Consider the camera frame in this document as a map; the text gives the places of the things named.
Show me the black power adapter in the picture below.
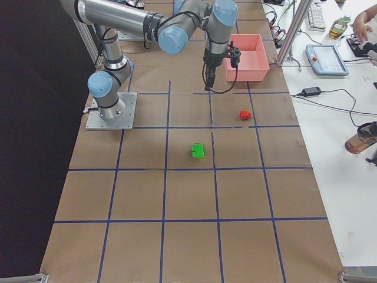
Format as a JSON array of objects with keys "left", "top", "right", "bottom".
[{"left": 301, "top": 87, "right": 322, "bottom": 97}]

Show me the white keyboard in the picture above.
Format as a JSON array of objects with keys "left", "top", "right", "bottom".
[{"left": 307, "top": 1, "right": 326, "bottom": 32}]

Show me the green toy block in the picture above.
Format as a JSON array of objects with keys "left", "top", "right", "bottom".
[{"left": 191, "top": 143, "right": 205, "bottom": 159}]

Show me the brown water bottle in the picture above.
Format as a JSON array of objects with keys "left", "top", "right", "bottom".
[{"left": 345, "top": 121, "right": 376, "bottom": 154}]

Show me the black power cable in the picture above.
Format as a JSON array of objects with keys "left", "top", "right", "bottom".
[{"left": 290, "top": 88, "right": 377, "bottom": 124}]

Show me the red toy block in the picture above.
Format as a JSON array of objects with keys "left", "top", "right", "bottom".
[{"left": 239, "top": 110, "right": 252, "bottom": 121}]

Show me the teach pendant tablet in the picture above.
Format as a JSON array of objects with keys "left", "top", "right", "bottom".
[{"left": 305, "top": 44, "right": 349, "bottom": 76}]

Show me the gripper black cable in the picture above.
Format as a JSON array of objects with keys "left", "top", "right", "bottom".
[{"left": 201, "top": 57, "right": 239, "bottom": 94}]

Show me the green yellow bottle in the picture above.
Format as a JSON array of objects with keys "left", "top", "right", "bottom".
[{"left": 329, "top": 15, "right": 350, "bottom": 39}]

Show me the aluminium frame upright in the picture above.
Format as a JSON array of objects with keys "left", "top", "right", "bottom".
[{"left": 276, "top": 0, "right": 312, "bottom": 67}]

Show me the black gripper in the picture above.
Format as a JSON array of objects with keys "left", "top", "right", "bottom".
[{"left": 203, "top": 41, "right": 241, "bottom": 91}]

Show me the person hand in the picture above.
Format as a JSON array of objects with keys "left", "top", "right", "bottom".
[{"left": 352, "top": 5, "right": 376, "bottom": 41}]

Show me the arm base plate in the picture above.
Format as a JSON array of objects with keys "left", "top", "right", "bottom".
[{"left": 85, "top": 93, "right": 138, "bottom": 130}]

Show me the pink plastic box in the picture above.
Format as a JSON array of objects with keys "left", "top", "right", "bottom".
[{"left": 230, "top": 34, "right": 270, "bottom": 82}]

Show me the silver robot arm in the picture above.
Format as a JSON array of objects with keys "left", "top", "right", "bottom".
[{"left": 60, "top": 1, "right": 241, "bottom": 130}]

